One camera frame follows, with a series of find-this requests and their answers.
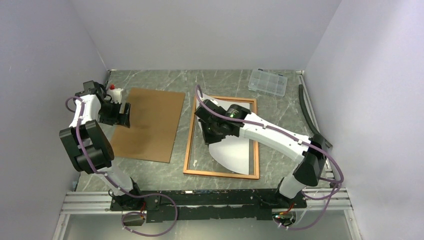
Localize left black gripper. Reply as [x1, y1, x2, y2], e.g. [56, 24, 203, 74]
[98, 99, 131, 128]

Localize sunset landscape photo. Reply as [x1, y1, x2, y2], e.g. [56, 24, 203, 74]
[198, 93, 251, 175]

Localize brown backing board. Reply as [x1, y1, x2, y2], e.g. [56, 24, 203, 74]
[110, 88, 186, 163]

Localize wooden picture frame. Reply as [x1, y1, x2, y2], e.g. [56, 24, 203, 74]
[183, 99, 260, 180]

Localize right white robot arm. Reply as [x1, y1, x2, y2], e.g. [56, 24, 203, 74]
[194, 99, 326, 208]

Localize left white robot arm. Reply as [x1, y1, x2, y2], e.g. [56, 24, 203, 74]
[59, 80, 144, 210]

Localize clear plastic organizer box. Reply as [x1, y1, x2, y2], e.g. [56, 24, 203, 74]
[247, 68, 288, 97]

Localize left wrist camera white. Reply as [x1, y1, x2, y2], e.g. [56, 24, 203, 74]
[106, 84, 126, 104]

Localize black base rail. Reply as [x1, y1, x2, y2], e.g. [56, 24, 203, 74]
[110, 188, 307, 223]

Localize dark green hose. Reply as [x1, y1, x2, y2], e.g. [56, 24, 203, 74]
[298, 83, 333, 149]

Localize aluminium extrusion rail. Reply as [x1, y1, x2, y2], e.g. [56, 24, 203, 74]
[60, 191, 112, 215]

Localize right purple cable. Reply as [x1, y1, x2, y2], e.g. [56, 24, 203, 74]
[195, 84, 345, 232]

